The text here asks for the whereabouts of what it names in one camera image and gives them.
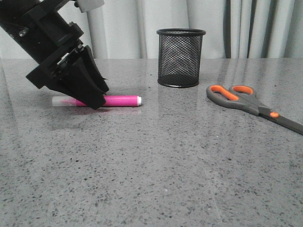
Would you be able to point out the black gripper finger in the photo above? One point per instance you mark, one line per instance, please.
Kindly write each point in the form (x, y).
(75, 84)
(94, 77)

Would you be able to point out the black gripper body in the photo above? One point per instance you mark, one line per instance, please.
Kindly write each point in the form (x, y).
(42, 32)

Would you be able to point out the pink marker pen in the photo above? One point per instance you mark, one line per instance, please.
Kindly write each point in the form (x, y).
(124, 101)

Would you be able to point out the grey orange scissors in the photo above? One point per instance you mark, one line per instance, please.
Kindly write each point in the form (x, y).
(244, 98)

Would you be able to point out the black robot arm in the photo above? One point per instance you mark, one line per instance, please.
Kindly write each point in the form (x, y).
(64, 64)

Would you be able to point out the black mesh pen holder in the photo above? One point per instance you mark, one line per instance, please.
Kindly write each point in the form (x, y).
(179, 56)

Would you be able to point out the grey curtain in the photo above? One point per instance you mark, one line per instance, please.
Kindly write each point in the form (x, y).
(126, 29)

